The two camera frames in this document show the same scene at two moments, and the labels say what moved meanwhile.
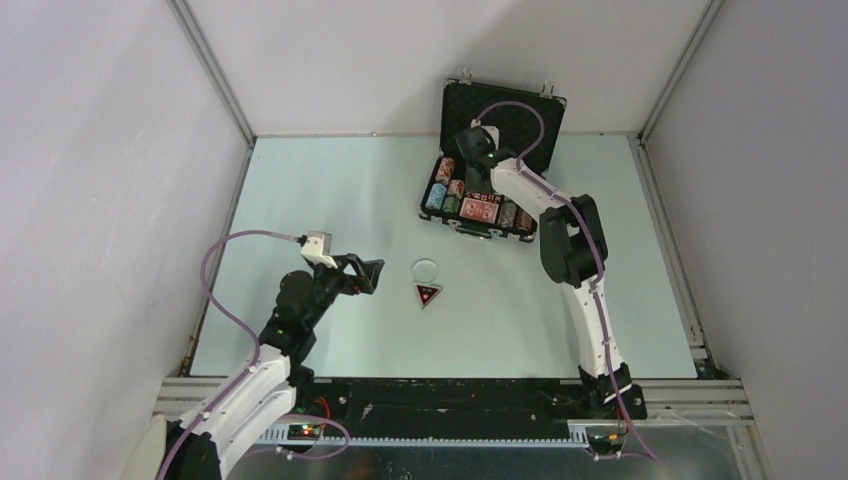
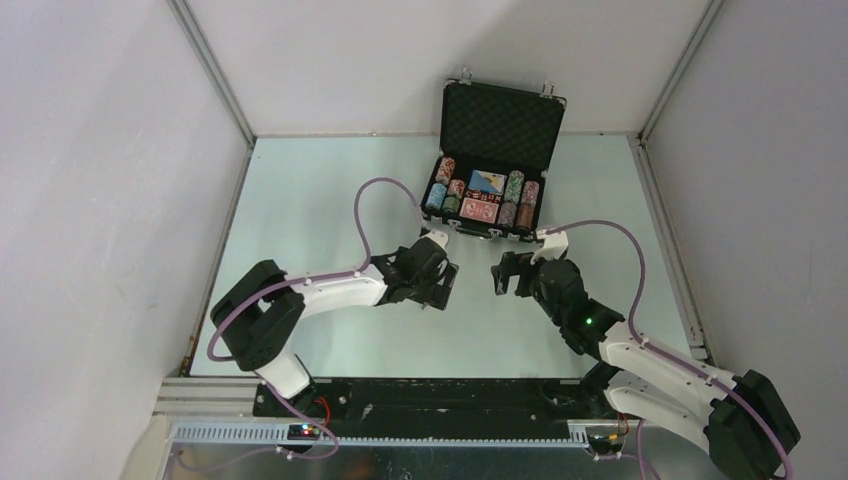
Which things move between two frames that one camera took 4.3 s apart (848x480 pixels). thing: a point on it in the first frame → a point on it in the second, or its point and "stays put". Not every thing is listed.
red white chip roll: [445, 170] stays put
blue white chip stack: [436, 196] stays put
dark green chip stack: [451, 205] stays put
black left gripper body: [328, 282] → [427, 291]
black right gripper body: [471, 185] → [529, 283]
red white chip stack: [456, 187] stays put
